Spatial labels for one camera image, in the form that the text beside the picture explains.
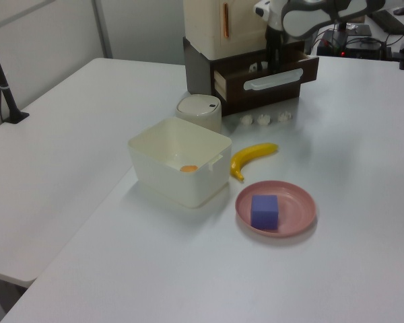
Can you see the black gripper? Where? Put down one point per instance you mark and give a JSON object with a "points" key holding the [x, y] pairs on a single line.
{"points": [[274, 38]]}

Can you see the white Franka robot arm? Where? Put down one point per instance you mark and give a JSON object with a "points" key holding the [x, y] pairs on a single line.
{"points": [[303, 17]]}

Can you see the dark wooden drawer cabinet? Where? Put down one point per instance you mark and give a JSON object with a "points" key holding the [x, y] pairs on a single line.
{"points": [[198, 74]]}

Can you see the yellow toy banana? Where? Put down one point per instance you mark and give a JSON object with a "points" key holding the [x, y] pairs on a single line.
{"points": [[249, 156]]}

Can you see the black electronics box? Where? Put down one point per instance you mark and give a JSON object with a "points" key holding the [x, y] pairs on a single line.
{"points": [[360, 48]]}

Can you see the round cream lidded container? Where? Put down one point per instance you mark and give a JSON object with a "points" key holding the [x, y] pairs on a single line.
{"points": [[202, 111]]}

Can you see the black keyboard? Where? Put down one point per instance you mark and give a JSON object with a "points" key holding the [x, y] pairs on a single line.
{"points": [[390, 20]]}

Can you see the small orange round piece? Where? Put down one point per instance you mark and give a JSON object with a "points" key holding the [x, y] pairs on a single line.
{"points": [[189, 168]]}

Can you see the black computer mouse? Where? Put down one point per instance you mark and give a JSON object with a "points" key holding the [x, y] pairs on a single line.
{"points": [[401, 10]]}

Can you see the pink round plate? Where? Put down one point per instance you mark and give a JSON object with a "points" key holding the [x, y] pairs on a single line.
{"points": [[296, 208]]}

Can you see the purple cube block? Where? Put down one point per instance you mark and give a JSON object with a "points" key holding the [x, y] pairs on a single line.
{"points": [[264, 212]]}

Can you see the cream open plastic bin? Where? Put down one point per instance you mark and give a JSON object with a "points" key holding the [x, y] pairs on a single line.
{"points": [[175, 181]]}

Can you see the black camera stand pole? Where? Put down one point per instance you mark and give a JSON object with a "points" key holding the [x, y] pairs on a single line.
{"points": [[3, 87]]}

